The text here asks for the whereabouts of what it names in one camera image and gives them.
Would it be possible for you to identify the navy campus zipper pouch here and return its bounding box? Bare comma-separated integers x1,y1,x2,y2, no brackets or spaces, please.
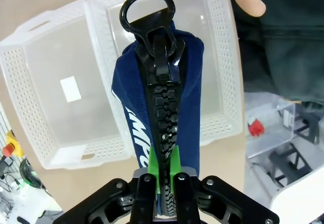
111,0,205,218

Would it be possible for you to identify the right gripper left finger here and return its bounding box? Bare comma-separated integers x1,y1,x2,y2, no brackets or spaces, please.
52,145,160,224

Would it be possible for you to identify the person in dark fleece jacket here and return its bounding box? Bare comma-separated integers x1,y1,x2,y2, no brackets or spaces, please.
230,0,324,105

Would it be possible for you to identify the clear plastic storage box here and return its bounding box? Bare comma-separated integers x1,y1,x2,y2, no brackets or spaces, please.
245,92,297,159

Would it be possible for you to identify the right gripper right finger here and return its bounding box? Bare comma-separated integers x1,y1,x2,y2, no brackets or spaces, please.
171,145,280,224

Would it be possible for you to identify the white perforated plastic basket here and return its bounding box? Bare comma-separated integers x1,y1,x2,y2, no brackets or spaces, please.
86,0,244,146
0,0,132,170

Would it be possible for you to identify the white work table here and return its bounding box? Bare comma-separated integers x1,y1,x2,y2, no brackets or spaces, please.
269,167,324,224

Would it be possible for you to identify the red item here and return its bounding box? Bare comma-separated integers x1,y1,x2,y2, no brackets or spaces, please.
249,118,265,137

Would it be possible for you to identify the yellow emergency stop button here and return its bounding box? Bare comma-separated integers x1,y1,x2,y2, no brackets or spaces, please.
2,129,25,159

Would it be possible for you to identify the black folding stand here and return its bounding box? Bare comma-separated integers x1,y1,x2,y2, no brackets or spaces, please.
268,112,321,186

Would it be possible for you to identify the green black cable coil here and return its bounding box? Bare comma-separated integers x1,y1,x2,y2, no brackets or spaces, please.
20,158,44,191

